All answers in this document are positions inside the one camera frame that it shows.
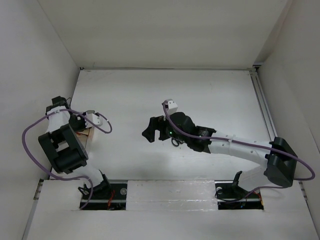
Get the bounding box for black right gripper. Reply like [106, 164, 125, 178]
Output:
[142, 115, 189, 144]

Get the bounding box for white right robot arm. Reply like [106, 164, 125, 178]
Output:
[142, 112, 297, 197]

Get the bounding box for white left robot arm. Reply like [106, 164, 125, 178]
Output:
[38, 96, 112, 199]

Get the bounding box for clear smoky organizer tray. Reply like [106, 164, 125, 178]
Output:
[76, 127, 95, 152]

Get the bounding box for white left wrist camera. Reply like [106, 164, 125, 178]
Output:
[83, 110, 103, 129]

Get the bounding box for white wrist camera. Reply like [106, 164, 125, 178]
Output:
[163, 99, 178, 116]
[83, 110, 103, 129]

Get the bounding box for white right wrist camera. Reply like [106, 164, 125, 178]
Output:
[163, 99, 178, 116]

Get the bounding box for black handled scissors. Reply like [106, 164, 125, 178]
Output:
[171, 138, 183, 148]

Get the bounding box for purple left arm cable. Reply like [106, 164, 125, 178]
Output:
[21, 108, 113, 210]

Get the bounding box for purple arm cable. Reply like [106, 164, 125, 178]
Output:
[162, 102, 316, 203]
[21, 108, 113, 210]

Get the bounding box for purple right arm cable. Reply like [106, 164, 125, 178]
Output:
[162, 102, 316, 203]

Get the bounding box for aluminium rail right side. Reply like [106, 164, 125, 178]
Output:
[248, 65, 277, 140]

